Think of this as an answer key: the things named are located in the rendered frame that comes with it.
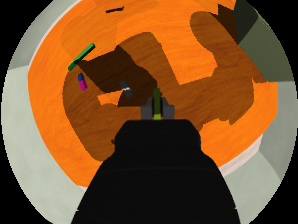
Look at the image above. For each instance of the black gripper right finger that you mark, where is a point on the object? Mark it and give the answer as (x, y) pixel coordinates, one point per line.
(168, 110)

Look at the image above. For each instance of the magenta rod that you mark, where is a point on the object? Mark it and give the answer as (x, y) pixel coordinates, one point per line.
(83, 84)

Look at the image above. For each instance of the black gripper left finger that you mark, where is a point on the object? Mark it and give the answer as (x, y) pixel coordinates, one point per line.
(146, 110)

